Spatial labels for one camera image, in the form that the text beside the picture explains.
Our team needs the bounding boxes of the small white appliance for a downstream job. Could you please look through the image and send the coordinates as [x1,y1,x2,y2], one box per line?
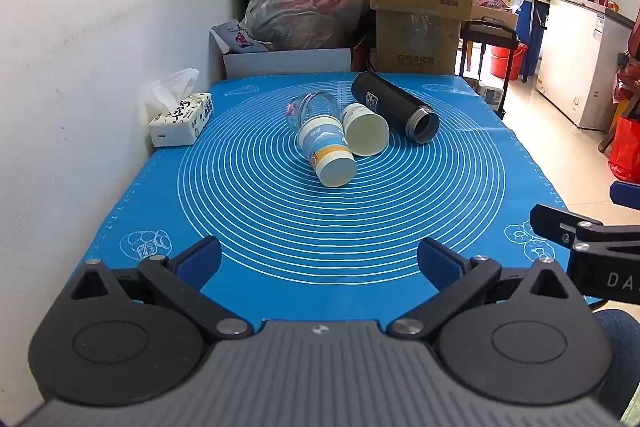
[477,82,506,112]

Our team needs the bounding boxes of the white open box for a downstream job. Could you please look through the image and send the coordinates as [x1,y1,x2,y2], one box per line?
[210,22,352,80]

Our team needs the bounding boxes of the clear plastic bag red contents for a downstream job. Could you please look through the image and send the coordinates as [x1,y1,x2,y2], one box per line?
[240,0,371,52]

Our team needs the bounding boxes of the white chest freezer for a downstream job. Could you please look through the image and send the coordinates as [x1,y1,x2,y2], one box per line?
[537,0,636,130]

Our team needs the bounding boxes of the taped cardboard box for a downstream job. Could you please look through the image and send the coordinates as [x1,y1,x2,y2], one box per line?
[372,9,463,75]

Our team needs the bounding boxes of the black stool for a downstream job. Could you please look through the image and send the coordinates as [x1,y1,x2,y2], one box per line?
[459,21,520,110]

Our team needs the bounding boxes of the blue and white paper cup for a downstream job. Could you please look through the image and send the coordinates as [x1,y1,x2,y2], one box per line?
[340,103,391,156]
[296,116,358,188]

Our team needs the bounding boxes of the blue silicone mat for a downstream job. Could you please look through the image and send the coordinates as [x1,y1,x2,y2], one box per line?
[82,72,601,323]

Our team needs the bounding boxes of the black thermos cup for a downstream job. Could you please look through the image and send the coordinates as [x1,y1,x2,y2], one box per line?
[351,72,441,142]

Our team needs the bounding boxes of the person's leg in jeans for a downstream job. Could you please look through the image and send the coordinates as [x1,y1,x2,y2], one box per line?
[592,308,640,413]

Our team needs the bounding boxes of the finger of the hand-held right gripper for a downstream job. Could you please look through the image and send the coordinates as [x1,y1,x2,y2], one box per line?
[530,204,640,258]
[609,180,640,208]

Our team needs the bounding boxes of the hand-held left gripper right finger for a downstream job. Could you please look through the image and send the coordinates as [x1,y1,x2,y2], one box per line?
[387,237,581,341]

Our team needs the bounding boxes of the white tissue box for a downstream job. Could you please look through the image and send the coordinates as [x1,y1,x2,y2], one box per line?
[148,68,213,148]

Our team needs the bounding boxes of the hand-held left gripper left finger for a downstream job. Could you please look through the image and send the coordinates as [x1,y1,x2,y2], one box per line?
[65,235,254,342]

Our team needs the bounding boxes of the clear glass cup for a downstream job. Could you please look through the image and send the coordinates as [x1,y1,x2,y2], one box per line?
[285,91,341,140]

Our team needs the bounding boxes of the red bucket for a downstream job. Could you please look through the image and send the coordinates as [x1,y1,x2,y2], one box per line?
[490,42,528,80]

